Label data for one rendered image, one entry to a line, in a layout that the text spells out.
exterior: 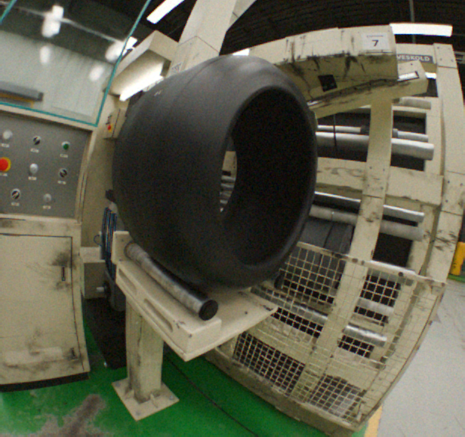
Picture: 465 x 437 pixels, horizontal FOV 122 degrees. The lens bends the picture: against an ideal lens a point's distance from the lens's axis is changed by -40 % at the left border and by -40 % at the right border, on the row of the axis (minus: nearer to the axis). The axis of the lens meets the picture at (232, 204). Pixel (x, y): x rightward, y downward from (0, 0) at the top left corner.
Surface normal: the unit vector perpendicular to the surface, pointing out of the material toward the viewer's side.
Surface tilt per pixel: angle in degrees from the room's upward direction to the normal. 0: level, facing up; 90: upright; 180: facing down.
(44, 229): 90
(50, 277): 90
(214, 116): 88
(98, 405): 0
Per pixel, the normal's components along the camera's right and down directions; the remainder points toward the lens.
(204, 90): 0.11, -0.19
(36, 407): 0.20, -0.98
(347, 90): -0.63, -0.09
